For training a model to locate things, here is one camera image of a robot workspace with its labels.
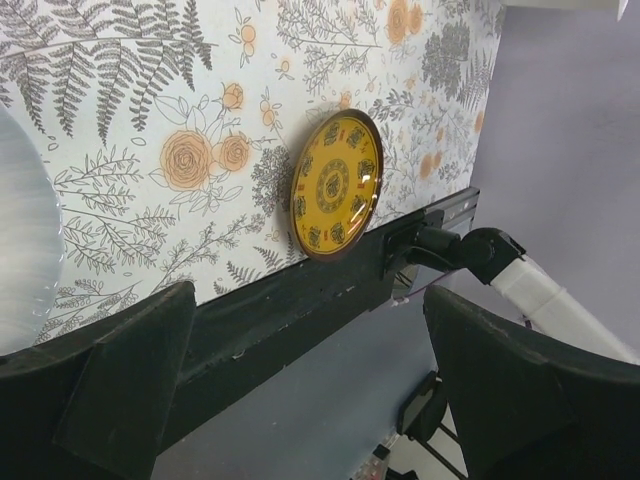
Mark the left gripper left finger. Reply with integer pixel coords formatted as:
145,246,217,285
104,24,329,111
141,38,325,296
1,282,196,479

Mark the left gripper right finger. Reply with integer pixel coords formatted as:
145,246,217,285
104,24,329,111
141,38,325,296
423,286,639,479

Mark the white scalloped plate front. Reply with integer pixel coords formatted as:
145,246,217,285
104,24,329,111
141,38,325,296
1,107,64,355

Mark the yellow brown patterned plate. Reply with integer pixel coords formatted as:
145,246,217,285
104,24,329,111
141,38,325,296
290,109,384,262

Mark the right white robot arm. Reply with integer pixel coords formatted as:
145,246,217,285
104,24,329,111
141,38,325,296
388,226,639,365

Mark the white plastic bin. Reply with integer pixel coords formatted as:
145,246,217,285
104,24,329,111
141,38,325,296
501,0,629,21

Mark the floral patterned table mat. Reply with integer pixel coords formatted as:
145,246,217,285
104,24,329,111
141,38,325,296
1,1,506,344

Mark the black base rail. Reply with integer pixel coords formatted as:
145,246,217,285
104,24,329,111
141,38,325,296
159,187,481,446

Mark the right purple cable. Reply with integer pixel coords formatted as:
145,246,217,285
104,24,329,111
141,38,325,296
392,282,446,307

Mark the aluminium frame rail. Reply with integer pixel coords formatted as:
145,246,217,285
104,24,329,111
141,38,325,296
439,187,480,236

